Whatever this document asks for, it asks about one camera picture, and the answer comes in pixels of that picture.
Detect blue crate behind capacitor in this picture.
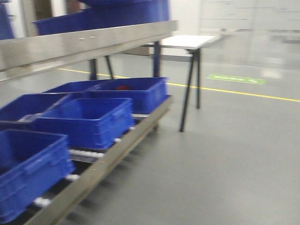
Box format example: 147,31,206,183
33,0,170,35

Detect stainless steel shelf rack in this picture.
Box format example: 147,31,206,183
0,20,179,225

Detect blue crate with red item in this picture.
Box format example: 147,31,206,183
83,77,168,114

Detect red item in crate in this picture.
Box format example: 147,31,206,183
116,84,131,90

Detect blue crate middle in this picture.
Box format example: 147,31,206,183
35,98,134,150

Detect white table black legs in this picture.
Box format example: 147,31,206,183
143,35,222,132

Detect green floor sticker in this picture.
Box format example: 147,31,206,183
208,74,266,85

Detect blue crate back left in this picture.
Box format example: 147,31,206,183
0,93,71,131

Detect blue crate front left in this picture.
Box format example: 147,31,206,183
0,129,75,224

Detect blue crate upper left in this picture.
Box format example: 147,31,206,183
0,1,15,40

